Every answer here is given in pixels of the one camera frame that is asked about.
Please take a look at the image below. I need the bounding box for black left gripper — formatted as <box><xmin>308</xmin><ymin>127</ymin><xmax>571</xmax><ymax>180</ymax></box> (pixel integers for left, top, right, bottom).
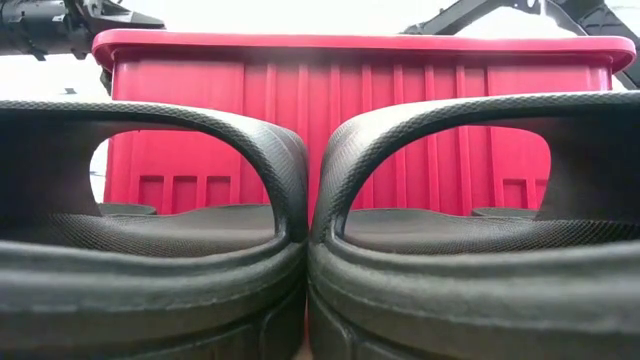
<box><xmin>19</xmin><ymin>0</ymin><xmax>165</xmax><ymax>60</ymax></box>

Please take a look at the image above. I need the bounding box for red plastic ribbed bin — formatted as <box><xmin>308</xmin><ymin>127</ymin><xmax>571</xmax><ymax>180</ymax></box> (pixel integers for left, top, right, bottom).
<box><xmin>91</xmin><ymin>28</ymin><xmax>637</xmax><ymax>226</ymax></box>

